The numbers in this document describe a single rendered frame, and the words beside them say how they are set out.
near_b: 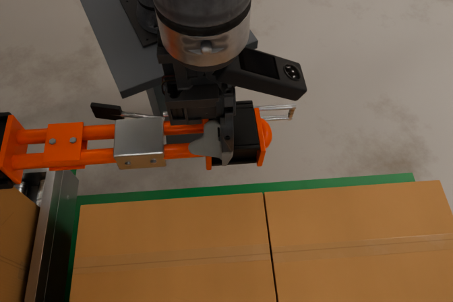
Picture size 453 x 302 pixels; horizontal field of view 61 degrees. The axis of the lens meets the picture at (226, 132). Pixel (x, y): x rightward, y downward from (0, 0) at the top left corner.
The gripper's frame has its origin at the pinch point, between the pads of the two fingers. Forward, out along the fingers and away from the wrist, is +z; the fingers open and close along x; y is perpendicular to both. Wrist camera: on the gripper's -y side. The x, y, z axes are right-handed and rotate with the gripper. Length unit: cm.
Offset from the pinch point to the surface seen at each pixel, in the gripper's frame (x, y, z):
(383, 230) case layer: -1, -49, 71
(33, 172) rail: -28, 61, 65
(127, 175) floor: -51, 45, 125
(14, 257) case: 1, 59, 60
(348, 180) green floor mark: -40, -62, 125
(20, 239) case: -4, 59, 61
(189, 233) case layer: -5, 12, 71
